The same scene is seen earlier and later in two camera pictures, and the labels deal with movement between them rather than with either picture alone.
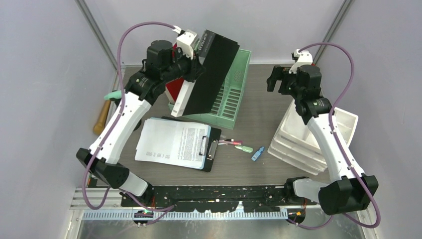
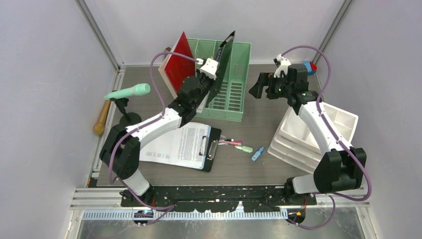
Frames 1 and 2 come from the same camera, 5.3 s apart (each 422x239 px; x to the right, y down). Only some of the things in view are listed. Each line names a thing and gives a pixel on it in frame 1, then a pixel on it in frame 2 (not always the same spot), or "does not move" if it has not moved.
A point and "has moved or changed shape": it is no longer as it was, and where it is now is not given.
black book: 218,55 has moved or changed shape
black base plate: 214,199 does not move
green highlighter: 245,148 does not move
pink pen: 230,141 does not move
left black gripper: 195,68 -> 199,74
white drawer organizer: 295,142 does not move
